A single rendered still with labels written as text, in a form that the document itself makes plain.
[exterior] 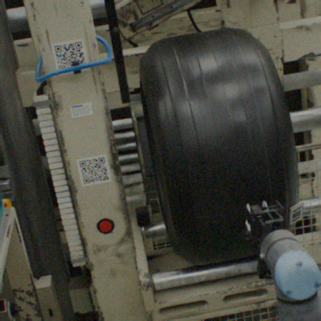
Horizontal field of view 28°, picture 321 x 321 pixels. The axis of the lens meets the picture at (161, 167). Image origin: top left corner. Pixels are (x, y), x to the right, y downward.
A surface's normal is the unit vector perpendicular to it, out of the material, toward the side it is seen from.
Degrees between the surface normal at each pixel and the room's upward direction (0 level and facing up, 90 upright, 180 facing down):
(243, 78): 39
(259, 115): 58
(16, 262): 90
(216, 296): 90
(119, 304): 90
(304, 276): 83
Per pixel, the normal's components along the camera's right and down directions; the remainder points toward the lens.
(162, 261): -0.14, -0.90
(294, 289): 0.10, 0.28
